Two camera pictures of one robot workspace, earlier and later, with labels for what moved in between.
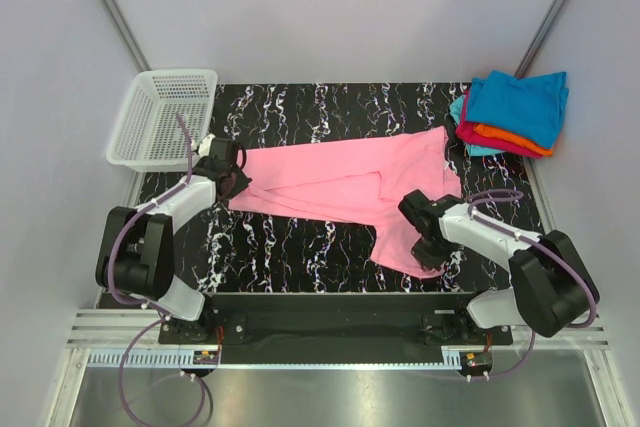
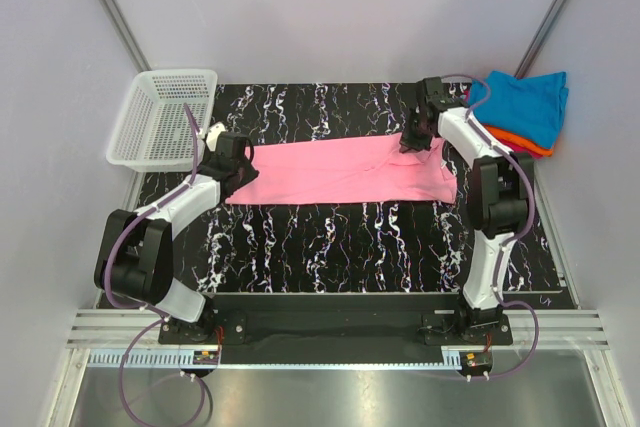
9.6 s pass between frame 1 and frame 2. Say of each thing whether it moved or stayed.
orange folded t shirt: stayed
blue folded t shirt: stayed
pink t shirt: moved
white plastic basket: stayed
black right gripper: moved
